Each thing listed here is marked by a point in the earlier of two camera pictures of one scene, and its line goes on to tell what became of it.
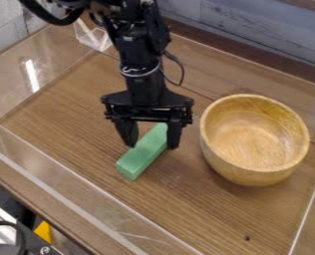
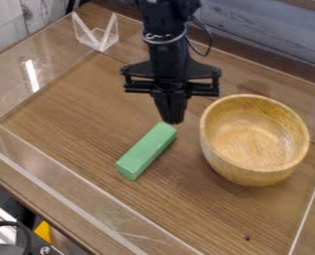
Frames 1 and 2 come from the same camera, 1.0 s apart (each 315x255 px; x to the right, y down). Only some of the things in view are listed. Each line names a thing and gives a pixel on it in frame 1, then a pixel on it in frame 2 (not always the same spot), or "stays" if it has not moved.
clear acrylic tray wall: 74,202 stays
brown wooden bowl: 253,137 stays
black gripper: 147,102 → 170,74
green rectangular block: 147,148 stays
